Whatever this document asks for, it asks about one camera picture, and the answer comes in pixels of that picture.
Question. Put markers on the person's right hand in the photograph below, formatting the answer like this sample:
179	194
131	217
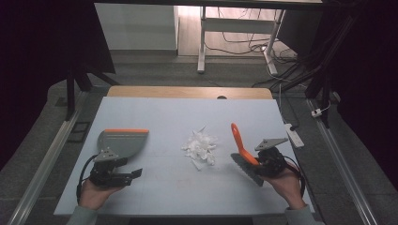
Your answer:
286	189

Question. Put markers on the white cabinet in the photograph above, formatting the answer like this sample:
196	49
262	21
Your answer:
137	26

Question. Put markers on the grey dustpan with orange edge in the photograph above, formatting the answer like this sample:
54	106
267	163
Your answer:
125	143

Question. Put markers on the white power strip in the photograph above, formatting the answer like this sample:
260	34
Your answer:
294	135

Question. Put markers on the small white connector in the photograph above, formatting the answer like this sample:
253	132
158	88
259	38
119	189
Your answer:
316	112

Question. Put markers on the aluminium rail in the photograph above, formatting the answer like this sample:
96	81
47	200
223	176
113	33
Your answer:
344	168
43	168

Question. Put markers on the pile of white paper scraps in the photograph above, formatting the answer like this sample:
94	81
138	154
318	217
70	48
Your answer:
200	146

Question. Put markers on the wooden table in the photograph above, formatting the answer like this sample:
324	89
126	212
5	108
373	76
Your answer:
187	92

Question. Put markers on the white desk frame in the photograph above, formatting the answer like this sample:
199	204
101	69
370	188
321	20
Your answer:
237	25

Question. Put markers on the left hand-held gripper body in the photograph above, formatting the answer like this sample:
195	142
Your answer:
104	175

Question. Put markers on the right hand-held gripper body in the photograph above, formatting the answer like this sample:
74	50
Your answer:
271	156

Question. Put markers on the black metal stand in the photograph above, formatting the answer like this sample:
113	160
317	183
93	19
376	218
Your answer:
71	93
325	93

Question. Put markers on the person's left hand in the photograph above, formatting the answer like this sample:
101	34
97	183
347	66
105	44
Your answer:
94	193

